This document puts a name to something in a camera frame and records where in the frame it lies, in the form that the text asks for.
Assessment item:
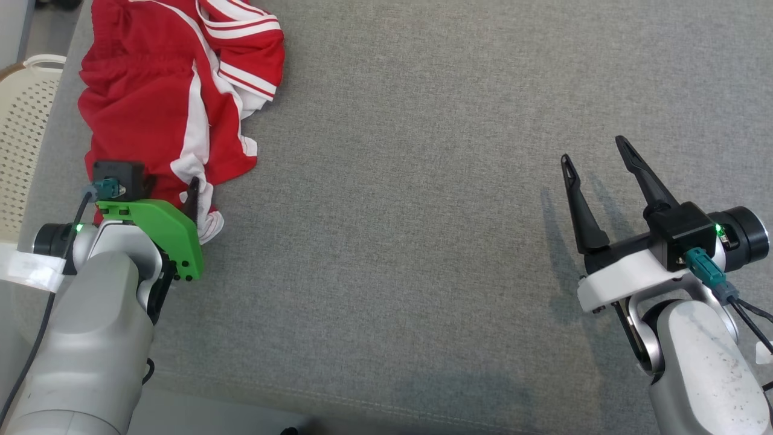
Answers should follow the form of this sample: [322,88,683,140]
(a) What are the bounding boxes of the black cable teal plug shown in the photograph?
[684,248,773,357]
[0,178,126,424]

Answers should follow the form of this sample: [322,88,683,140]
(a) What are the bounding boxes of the beige plastic laundry basket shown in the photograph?
[0,54,67,242]

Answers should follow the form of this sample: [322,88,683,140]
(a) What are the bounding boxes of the black cable teal plug left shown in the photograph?
[0,178,126,424]

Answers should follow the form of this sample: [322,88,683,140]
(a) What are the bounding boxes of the black cable teal plug right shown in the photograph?
[684,248,773,357]

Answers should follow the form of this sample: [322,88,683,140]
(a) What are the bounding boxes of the red shorts white stripes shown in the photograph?
[77,0,260,245]

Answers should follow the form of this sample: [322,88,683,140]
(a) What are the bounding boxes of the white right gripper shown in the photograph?
[560,135,725,312]

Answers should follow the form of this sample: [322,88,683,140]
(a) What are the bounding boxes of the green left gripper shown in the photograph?
[95,176,204,282]

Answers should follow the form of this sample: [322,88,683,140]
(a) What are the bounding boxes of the white tape cable tag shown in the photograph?
[0,242,66,294]

